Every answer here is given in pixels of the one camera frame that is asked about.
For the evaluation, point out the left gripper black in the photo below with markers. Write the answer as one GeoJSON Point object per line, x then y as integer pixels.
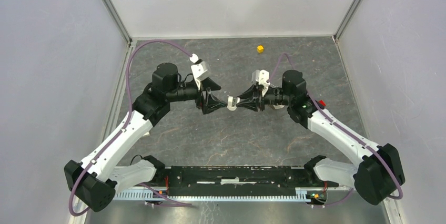
{"type": "Point", "coordinates": [211, 103]}

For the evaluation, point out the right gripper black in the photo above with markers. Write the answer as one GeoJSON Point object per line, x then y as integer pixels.
{"type": "Point", "coordinates": [253, 92]}

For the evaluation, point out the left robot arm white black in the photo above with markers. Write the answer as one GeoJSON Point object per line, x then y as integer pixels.
{"type": "Point", "coordinates": [132, 135]}

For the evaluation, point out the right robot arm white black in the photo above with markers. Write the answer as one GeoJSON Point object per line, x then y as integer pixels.
{"type": "Point", "coordinates": [341, 138]}

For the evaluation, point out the yellow cube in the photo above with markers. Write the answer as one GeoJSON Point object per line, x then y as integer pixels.
{"type": "Point", "coordinates": [260, 49]}

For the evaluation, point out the purple red block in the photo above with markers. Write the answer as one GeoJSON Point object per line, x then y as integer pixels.
{"type": "Point", "coordinates": [321, 104]}

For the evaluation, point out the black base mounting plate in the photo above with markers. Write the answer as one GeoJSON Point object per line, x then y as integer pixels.
{"type": "Point", "coordinates": [236, 180]}

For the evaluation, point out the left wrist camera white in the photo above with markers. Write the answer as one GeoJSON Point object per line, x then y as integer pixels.
{"type": "Point", "coordinates": [200, 71]}

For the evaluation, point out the aluminium rail frame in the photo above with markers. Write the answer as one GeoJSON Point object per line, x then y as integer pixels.
{"type": "Point", "coordinates": [97, 186]}

